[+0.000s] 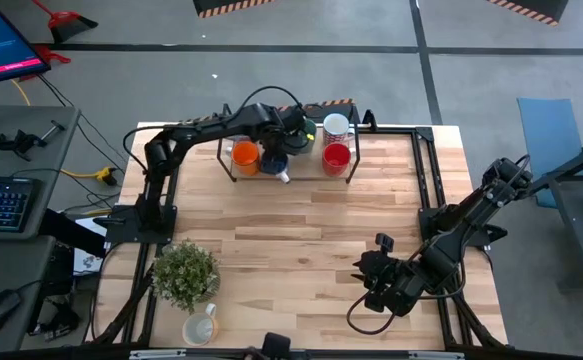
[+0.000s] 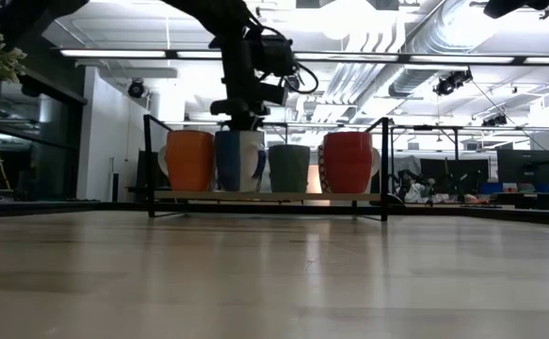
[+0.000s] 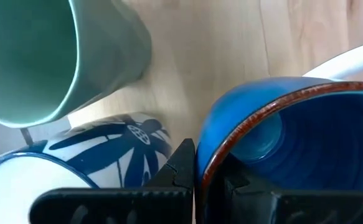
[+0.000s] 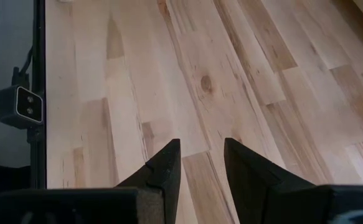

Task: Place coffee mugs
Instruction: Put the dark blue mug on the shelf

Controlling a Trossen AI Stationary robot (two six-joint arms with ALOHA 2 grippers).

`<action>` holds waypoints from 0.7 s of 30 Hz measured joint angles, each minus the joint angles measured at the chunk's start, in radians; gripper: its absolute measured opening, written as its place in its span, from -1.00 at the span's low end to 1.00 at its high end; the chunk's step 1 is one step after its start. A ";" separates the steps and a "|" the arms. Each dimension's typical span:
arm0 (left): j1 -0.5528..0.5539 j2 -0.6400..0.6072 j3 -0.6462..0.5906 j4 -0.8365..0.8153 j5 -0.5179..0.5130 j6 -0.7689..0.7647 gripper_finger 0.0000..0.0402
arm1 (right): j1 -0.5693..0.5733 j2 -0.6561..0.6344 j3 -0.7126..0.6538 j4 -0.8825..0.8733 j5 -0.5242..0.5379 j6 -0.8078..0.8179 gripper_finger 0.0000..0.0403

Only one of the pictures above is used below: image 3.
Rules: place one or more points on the green mug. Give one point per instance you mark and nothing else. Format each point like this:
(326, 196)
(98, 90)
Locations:
(28, 56)

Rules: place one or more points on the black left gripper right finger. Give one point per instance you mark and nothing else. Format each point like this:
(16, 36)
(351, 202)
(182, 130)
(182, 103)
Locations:
(277, 208)

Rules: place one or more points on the white mug blue flower print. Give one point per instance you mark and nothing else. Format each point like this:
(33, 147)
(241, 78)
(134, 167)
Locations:
(106, 149)

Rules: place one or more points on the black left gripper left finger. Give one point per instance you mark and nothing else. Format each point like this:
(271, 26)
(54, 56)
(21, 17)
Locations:
(122, 205)

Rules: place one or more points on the wooden shelf board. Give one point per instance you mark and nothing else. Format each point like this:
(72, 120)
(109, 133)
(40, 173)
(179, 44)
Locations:
(215, 46)

